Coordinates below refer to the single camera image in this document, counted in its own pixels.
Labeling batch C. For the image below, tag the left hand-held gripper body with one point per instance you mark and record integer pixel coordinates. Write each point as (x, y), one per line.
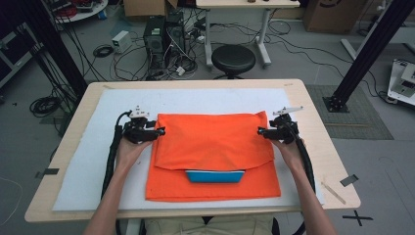
(135, 130)

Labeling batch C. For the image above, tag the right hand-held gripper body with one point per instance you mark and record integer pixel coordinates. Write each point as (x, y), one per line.
(285, 129)

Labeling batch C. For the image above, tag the orange polo shirt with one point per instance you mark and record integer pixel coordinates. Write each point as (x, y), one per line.
(212, 140)

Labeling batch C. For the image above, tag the person's left hand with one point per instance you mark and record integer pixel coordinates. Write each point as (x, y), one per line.
(130, 153)

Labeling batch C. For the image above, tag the person's right hand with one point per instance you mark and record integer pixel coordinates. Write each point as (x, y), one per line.
(288, 153)

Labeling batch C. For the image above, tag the white foam mat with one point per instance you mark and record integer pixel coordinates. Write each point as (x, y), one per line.
(195, 98)

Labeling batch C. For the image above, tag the white power adapter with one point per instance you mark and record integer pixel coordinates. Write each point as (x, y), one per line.
(180, 70)

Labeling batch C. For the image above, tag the grey floor mat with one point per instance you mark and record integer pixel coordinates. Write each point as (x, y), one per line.
(359, 117)

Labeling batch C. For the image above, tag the black round stool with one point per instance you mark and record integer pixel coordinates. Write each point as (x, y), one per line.
(233, 58)

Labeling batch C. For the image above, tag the black computer tower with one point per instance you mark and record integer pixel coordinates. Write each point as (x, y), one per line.
(154, 42)
(175, 36)

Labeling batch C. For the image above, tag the grey tape piece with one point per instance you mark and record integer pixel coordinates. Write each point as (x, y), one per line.
(47, 172)
(349, 180)

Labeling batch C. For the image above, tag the thin wooden stick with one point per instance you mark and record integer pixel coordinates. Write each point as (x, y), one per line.
(336, 195)

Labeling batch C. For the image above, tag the small white box device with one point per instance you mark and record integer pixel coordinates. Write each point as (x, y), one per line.
(121, 41)

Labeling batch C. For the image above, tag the black tape cross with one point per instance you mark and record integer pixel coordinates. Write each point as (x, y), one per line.
(357, 217)

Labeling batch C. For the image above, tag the cardboard box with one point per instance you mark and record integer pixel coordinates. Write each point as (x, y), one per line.
(336, 16)
(147, 7)

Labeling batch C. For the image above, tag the white desk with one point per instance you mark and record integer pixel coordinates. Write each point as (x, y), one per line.
(248, 3)

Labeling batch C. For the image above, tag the black metal stand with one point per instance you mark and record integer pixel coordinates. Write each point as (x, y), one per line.
(375, 42)
(52, 39)

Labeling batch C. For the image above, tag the round white table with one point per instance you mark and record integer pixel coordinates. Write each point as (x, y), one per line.
(94, 11)

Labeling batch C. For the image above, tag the white machine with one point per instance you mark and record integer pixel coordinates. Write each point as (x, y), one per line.
(403, 81)

